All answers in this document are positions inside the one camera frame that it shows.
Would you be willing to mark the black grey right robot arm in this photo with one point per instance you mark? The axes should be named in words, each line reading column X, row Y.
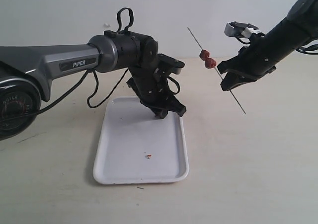
column 263, row 51

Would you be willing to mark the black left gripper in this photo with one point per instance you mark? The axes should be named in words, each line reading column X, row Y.
column 157, row 91

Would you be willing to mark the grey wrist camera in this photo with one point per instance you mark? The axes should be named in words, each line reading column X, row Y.
column 241, row 30
column 169, row 65

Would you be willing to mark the dark red date fruit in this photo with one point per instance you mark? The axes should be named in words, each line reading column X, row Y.
column 204, row 55
column 210, row 63

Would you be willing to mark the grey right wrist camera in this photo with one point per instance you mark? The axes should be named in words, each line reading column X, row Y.
column 241, row 30

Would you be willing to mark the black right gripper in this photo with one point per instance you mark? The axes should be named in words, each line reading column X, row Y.
column 248, row 66

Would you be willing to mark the white rectangular plastic tray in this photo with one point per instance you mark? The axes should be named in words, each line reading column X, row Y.
column 129, row 132

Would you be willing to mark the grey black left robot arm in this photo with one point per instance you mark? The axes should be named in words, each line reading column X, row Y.
column 27, row 73

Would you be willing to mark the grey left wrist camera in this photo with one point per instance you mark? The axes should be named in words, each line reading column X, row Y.
column 169, row 65

